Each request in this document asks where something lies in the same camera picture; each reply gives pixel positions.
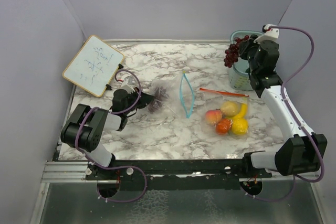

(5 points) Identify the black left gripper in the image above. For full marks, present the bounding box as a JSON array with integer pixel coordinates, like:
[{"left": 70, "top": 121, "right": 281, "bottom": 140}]
[{"left": 124, "top": 87, "right": 154, "bottom": 115}]

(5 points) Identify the blue zip clear bag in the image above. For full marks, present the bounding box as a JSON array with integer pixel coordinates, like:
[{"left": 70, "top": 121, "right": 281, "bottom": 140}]
[{"left": 151, "top": 71, "right": 195, "bottom": 119}]

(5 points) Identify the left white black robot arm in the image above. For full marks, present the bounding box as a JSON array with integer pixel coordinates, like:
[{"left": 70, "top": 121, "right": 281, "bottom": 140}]
[{"left": 60, "top": 88, "right": 154, "bottom": 179}]

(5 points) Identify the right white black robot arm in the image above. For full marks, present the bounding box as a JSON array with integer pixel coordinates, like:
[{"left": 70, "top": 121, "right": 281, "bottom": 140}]
[{"left": 239, "top": 35, "right": 327, "bottom": 177}]

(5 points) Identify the fake tan pear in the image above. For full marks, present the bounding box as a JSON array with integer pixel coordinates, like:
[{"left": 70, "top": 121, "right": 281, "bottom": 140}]
[{"left": 220, "top": 101, "right": 240, "bottom": 117}]

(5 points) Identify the fake yellow banana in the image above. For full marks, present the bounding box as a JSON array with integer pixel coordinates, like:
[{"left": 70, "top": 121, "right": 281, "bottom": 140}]
[{"left": 232, "top": 103, "right": 248, "bottom": 119}]

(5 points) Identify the fake pink peach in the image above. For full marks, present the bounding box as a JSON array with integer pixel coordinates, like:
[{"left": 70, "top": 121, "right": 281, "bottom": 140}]
[{"left": 205, "top": 109, "right": 223, "bottom": 125}]

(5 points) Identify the orange zip clear bag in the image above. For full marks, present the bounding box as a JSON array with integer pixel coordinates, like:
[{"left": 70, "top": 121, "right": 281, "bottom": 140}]
[{"left": 199, "top": 88, "right": 249, "bottom": 137}]

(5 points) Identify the fake yellow lemon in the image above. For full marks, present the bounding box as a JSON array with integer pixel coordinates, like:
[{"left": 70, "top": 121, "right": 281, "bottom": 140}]
[{"left": 231, "top": 118, "right": 248, "bottom": 135}]

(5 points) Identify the fake orange tomato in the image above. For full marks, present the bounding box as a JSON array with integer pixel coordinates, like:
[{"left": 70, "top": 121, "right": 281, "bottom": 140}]
[{"left": 215, "top": 118, "right": 232, "bottom": 135}]

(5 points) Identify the teal plastic basket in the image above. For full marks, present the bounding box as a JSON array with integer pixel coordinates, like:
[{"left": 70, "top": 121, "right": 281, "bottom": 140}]
[{"left": 228, "top": 30, "right": 262, "bottom": 91}]

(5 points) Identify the yellow framed whiteboard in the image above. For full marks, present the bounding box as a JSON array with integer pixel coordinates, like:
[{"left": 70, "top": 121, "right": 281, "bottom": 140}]
[{"left": 62, "top": 35, "right": 124, "bottom": 97}]

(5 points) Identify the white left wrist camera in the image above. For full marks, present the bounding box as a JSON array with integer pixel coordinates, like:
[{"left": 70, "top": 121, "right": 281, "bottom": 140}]
[{"left": 120, "top": 76, "right": 136, "bottom": 93}]

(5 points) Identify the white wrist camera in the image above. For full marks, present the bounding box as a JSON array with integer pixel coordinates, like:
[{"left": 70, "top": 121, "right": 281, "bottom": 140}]
[
  {"left": 120, "top": 76, "right": 136, "bottom": 93},
  {"left": 254, "top": 24, "right": 279, "bottom": 44}
]

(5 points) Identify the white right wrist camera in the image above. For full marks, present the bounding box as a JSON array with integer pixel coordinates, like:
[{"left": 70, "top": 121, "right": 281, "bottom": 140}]
[{"left": 254, "top": 24, "right": 279, "bottom": 44}]

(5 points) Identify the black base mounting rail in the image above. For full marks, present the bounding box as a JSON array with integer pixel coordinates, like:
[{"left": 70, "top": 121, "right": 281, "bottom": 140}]
[{"left": 86, "top": 159, "right": 271, "bottom": 191}]

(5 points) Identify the aluminium extrusion rail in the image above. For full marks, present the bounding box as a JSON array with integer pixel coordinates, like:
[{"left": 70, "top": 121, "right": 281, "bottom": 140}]
[{"left": 40, "top": 158, "right": 320, "bottom": 184}]

